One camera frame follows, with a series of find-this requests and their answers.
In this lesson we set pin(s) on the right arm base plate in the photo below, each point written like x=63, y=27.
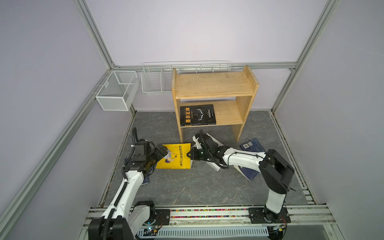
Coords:
x=260, y=215

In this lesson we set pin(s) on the blue book with yellow label left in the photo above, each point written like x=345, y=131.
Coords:
x=146, y=180

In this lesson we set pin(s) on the blue book with yellow label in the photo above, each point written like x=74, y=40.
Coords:
x=146, y=180
x=249, y=174

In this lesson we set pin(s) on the white book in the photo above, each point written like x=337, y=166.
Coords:
x=216, y=167

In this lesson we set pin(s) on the wooden two-tier shelf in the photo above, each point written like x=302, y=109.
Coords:
x=231, y=93

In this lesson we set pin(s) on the white wire rack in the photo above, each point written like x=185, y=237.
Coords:
x=156, y=77

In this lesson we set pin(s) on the blue book with barcode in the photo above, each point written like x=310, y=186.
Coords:
x=252, y=145

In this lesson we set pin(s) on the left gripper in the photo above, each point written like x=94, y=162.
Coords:
x=158, y=155

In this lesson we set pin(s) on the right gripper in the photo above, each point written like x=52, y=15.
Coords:
x=194, y=150

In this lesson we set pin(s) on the aluminium front rail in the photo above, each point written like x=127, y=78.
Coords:
x=308, y=222

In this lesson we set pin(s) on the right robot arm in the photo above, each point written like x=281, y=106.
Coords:
x=276, y=171

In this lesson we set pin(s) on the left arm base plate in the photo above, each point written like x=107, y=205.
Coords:
x=161, y=217

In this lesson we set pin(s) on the blue book with yellow label right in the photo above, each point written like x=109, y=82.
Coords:
x=249, y=174

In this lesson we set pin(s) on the white mesh basket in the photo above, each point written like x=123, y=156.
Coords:
x=118, y=91

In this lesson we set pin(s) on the black book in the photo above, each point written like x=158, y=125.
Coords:
x=202, y=115

